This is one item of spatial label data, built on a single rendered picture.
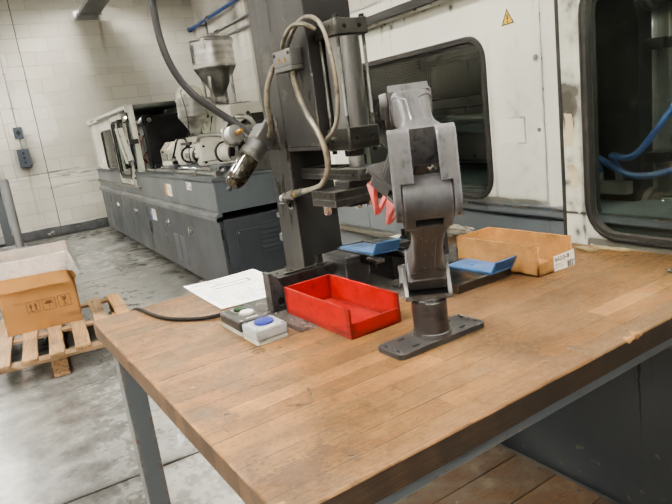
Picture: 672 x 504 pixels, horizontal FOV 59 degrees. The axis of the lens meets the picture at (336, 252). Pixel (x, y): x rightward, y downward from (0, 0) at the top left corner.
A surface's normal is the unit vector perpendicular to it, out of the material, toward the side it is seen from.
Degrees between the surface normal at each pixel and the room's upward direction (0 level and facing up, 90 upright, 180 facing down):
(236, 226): 90
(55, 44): 90
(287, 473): 0
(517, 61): 90
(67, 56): 90
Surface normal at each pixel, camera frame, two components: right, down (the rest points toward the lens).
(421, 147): -0.02, 0.51
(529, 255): -0.83, 0.23
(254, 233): 0.50, 0.13
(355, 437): -0.13, -0.97
